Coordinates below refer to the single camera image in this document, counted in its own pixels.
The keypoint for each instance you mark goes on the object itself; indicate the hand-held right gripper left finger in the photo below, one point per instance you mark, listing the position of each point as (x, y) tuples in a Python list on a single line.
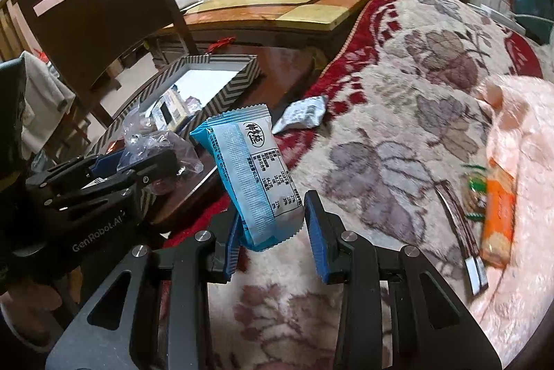
[(233, 251)]

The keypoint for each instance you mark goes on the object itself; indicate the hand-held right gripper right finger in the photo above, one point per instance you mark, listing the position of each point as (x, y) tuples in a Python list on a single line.
[(318, 240)]

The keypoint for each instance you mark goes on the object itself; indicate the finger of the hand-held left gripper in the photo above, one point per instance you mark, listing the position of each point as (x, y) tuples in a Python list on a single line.
[(147, 168), (106, 164)]

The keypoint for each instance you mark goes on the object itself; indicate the clear bag of dark snacks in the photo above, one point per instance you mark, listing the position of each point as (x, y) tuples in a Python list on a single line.
[(184, 153)]

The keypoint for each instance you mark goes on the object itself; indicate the cream snack packet blue edge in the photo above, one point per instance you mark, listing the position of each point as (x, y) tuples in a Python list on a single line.
[(173, 110)]

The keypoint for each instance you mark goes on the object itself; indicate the clear peanut bag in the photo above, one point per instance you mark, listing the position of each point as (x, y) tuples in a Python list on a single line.
[(194, 105)]

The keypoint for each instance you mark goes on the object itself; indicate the blue white snack packet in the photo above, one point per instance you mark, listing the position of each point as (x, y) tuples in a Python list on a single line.
[(251, 162)]

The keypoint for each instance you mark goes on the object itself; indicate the striped cardboard box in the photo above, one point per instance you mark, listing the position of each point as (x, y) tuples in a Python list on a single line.
[(229, 86)]

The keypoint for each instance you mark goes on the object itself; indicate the person's left forearm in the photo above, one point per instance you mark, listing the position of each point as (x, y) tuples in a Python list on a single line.
[(26, 331)]

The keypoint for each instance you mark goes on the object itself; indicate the person's left hand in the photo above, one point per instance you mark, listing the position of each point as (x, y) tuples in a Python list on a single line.
[(30, 296)]

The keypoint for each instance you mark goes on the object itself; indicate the white cloth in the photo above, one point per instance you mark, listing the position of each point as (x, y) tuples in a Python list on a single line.
[(43, 101)]

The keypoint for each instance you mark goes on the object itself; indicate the white grey snack packet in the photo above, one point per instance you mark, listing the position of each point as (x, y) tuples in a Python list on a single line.
[(303, 112)]

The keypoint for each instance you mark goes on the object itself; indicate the dark brown stick packet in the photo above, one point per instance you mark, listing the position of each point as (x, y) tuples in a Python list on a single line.
[(458, 222)]

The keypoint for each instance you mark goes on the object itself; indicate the red tassel knot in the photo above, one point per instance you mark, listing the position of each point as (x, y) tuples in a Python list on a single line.
[(220, 44)]

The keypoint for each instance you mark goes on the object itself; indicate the dark wooden chair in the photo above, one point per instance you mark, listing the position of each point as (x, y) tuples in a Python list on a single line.
[(99, 6)]

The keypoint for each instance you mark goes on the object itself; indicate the green twisted candy wrapper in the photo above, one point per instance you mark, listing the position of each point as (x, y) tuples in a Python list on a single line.
[(474, 190)]

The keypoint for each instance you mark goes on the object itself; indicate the red beige floral blanket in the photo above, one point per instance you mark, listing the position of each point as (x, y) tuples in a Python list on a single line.
[(411, 93)]

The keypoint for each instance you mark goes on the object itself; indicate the orange biscuit packet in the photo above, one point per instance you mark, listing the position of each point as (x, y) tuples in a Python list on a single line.
[(497, 214)]

